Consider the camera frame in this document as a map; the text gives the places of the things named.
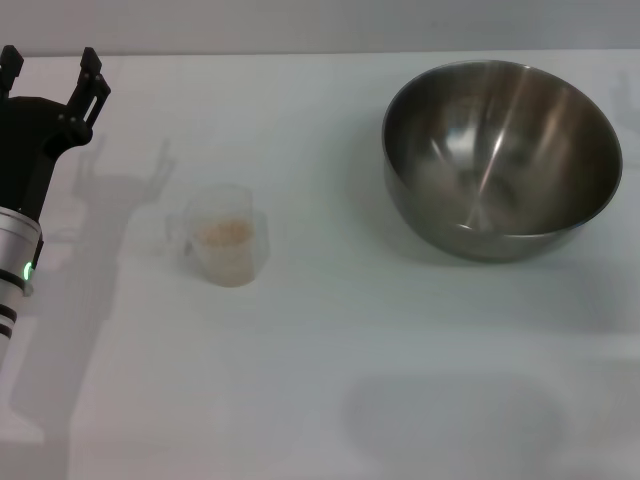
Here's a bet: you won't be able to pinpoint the clear plastic measuring cup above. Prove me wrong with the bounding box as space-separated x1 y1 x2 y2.
164 184 272 289

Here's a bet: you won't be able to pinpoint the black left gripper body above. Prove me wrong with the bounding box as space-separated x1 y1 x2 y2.
0 96 77 222

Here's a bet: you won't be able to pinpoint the stainless steel mixing bowl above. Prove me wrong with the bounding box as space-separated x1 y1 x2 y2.
382 59 625 264

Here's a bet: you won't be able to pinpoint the rice grains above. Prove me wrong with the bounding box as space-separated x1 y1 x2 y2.
194 219 254 247

